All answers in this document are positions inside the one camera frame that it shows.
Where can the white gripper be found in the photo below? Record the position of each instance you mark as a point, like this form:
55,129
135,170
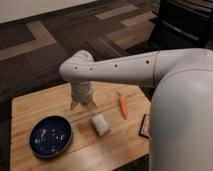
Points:
82,92

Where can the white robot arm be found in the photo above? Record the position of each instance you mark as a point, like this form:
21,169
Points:
181,110

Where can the white sponge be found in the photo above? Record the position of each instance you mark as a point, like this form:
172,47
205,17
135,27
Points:
101,125

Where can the orange carrot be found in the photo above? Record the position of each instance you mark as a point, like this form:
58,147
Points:
123,105

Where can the dark blue bowl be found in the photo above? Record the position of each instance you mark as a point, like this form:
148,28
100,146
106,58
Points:
50,136

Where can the black office chair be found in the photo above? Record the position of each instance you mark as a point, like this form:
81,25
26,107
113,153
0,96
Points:
182,24

